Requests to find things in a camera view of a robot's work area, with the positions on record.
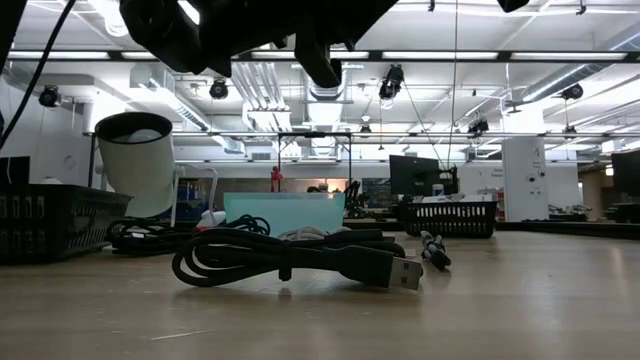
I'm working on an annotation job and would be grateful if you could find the black cable with red tie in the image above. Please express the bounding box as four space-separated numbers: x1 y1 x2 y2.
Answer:
105 216 207 258

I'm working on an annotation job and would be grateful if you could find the small black slotted plastic basket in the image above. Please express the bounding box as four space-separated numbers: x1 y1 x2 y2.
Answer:
398 199 500 239

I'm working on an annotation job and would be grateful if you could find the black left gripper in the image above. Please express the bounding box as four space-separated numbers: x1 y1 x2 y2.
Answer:
118 0 401 89

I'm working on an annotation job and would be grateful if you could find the white cylindrical desk lamp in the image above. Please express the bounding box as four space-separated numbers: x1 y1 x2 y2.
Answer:
94 111 227 232

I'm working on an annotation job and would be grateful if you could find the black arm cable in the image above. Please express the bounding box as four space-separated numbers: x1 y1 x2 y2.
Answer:
0 0 78 151

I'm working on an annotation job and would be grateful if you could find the teal translucent plastic bin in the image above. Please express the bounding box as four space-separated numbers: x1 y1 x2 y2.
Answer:
223 192 346 237

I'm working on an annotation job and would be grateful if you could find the black box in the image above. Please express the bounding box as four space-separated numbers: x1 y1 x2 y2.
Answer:
0 155 31 187

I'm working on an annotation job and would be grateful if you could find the large black slotted plastic basket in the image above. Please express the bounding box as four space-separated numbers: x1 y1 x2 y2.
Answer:
0 183 133 266

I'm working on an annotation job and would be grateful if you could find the thin hanging cable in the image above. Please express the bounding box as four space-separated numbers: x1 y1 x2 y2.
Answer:
446 0 460 172

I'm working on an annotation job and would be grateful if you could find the black USB cable blue plug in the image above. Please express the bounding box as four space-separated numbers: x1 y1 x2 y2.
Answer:
171 213 425 292

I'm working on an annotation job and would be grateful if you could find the short black USB-C cable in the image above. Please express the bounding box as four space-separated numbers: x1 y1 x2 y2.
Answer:
419 230 453 272

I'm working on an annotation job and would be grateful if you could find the black computer monitor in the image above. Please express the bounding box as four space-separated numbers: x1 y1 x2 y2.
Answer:
389 154 442 197
610 149 640 199

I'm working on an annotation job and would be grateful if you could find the black overhead frame bar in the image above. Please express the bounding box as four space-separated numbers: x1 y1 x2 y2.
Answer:
7 48 640 64

